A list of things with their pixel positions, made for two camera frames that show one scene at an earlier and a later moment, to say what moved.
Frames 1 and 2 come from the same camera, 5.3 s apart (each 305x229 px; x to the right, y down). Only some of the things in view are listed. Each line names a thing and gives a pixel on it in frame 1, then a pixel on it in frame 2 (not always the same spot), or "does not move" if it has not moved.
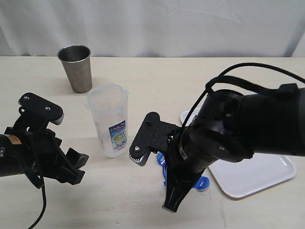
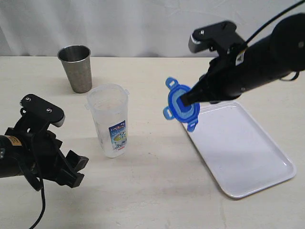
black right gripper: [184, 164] → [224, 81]
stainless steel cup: [76, 60] does not move
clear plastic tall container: [109, 105] does not move
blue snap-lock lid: [202, 183] → [189, 114]
